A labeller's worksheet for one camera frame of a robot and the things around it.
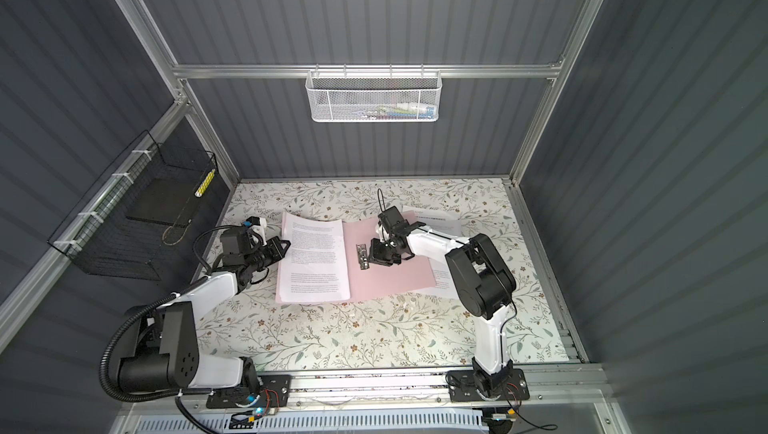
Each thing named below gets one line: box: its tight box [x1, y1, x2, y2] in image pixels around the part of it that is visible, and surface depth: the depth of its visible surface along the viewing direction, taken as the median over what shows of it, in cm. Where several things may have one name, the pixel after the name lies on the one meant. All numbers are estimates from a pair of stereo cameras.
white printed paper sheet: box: [276, 212, 351, 303], surface depth 93 cm
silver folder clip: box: [356, 243, 370, 270], surface depth 100 cm
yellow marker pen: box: [194, 168, 216, 198], surface depth 82 cm
